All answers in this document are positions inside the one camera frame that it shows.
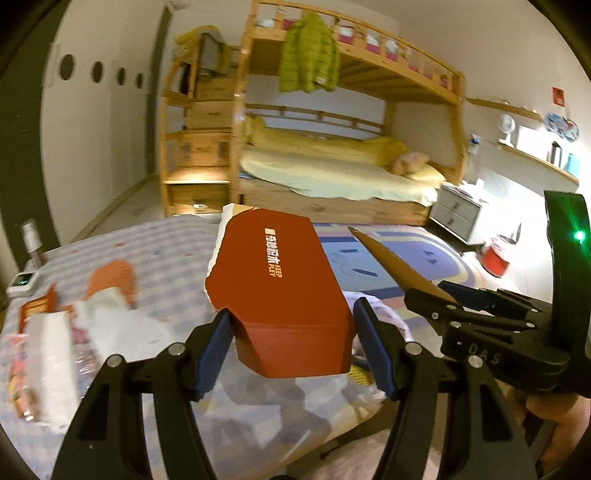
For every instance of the wooden bunk bed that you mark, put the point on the wooden bunk bed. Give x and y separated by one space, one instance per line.
323 203

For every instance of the person's right hand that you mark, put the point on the person's right hand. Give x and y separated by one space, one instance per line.
563 415

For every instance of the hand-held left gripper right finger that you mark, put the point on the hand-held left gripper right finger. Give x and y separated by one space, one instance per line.
374 350

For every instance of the pink snack packet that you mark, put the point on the pink snack packet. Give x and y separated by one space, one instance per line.
21 369

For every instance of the white foam block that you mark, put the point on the white foam block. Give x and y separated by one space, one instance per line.
53 369

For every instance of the green puffer jacket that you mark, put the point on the green puffer jacket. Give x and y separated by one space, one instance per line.
309 50

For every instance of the white tissue pack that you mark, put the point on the white tissue pack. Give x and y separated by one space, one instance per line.
470 187

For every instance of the white wardrobe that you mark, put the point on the white wardrobe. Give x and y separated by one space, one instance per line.
92 138

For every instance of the blue decorative plate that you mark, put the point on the blue decorative plate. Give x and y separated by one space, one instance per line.
561 125

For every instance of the yellow blanket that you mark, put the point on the yellow blanket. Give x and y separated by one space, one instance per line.
323 143

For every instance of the white desk fan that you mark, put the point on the white desk fan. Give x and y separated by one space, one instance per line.
506 127

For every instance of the red wall sign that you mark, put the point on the red wall sign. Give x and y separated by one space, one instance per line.
558 96

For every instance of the red white bucket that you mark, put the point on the red white bucket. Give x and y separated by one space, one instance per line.
496 256

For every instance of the grey white nightstand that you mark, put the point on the grey white nightstand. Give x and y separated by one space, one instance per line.
455 214

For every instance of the spray bottle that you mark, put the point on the spray bottle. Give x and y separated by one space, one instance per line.
33 244

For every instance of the wooden stair drawer unit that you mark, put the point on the wooden stair drawer unit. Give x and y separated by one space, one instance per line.
207 110

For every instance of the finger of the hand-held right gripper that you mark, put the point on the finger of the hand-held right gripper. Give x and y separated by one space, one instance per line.
429 304
480 297

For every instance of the white plastic bag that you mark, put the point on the white plastic bag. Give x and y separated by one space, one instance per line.
398 318

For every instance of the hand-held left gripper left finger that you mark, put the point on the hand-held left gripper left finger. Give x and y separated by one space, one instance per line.
214 355

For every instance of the pinkish plush toy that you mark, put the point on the pinkish plush toy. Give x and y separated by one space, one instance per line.
411 164

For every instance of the pile of clothes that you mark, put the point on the pile of clothes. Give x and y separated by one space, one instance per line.
203 46

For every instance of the brown cardboard strip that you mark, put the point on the brown cardboard strip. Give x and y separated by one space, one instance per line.
397 263

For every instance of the crumpled clear plastic wrapper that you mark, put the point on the crumpled clear plastic wrapper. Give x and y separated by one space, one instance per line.
99 309

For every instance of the white electronic device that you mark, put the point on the white electronic device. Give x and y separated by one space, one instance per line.
24 284

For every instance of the checked tablecloth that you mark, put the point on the checked tablecloth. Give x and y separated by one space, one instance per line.
161 249

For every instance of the curved wooden wall shelf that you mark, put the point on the curved wooden wall shelf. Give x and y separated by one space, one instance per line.
540 161

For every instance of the pale yellow mattress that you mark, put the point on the pale yellow mattress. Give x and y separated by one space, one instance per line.
323 173

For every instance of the colourful rug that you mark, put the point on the colourful rug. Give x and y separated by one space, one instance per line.
434 249

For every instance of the dark wardrobe panel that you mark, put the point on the dark wardrobe panel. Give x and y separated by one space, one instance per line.
23 161

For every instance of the white board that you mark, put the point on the white board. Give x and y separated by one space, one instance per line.
531 138

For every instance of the metal flask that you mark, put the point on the metal flask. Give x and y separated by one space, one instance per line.
555 153

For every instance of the teal box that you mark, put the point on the teal box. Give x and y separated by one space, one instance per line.
572 162

